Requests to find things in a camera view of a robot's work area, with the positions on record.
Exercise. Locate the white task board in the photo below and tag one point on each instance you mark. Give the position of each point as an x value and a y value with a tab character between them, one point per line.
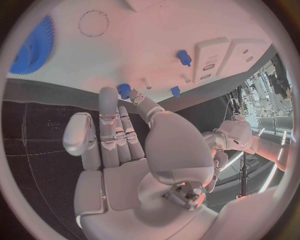
145	46

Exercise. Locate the black tripod stand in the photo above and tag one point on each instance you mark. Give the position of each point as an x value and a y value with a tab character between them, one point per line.
243	174

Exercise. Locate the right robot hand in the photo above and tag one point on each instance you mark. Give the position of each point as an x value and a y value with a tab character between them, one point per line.
131	183

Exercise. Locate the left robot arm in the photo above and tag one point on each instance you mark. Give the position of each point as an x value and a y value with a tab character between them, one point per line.
239	135

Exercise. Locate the person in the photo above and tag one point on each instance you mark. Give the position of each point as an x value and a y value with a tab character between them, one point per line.
281	75

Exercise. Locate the blue plug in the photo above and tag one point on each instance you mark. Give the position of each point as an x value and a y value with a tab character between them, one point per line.
175	91

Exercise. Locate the white equipment rack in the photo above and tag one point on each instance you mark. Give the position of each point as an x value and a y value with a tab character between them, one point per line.
262	93

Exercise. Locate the blue peg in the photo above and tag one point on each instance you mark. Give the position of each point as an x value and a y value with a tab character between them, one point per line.
183	56

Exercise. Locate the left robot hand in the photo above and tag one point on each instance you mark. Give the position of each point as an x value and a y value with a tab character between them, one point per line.
220	161

